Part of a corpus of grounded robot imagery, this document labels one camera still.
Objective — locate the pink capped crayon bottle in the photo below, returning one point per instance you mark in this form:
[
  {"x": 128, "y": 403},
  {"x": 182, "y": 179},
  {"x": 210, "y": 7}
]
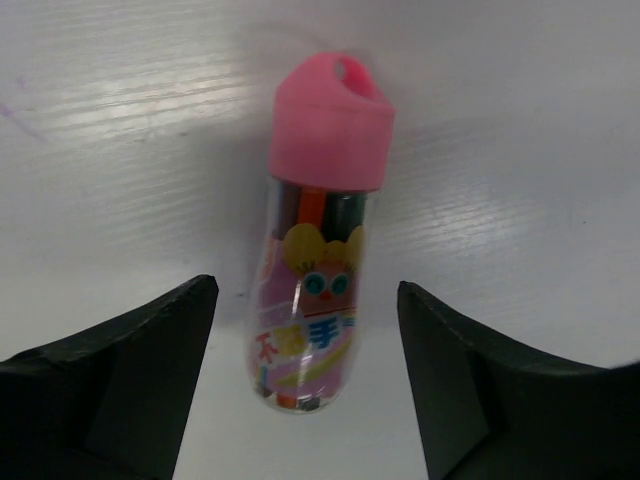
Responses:
[{"x": 332, "y": 132}]

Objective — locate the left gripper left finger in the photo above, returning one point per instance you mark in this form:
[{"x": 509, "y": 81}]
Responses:
[{"x": 112, "y": 401}]

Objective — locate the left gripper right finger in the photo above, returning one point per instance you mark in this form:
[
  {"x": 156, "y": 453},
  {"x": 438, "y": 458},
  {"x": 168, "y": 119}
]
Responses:
[{"x": 491, "y": 407}]

